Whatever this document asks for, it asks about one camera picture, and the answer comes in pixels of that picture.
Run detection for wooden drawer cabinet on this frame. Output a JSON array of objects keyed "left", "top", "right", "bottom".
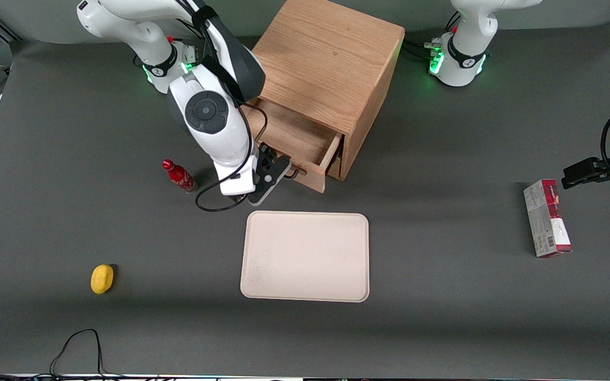
[{"left": 251, "top": 0, "right": 406, "bottom": 182}]

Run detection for red cola bottle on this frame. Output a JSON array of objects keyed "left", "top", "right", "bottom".
[{"left": 162, "top": 159, "right": 199, "bottom": 194}]

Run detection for red and white carton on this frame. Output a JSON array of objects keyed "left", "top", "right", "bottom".
[{"left": 523, "top": 179, "right": 573, "bottom": 259}]

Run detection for black table edge cable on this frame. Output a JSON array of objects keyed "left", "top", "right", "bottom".
[{"left": 49, "top": 329, "right": 125, "bottom": 379}]

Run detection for wooden drawer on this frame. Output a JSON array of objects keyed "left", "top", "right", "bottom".
[{"left": 244, "top": 98, "right": 344, "bottom": 194}]

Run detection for cream rectangular tray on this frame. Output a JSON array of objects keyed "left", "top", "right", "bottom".
[{"left": 240, "top": 211, "right": 371, "bottom": 303}]

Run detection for yellow lemon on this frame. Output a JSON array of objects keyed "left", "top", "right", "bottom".
[{"left": 91, "top": 264, "right": 115, "bottom": 295}]

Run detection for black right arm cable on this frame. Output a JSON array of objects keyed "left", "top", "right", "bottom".
[{"left": 195, "top": 102, "right": 269, "bottom": 213}]

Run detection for black base cables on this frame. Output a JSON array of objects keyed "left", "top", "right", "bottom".
[{"left": 401, "top": 37, "right": 443, "bottom": 60}]

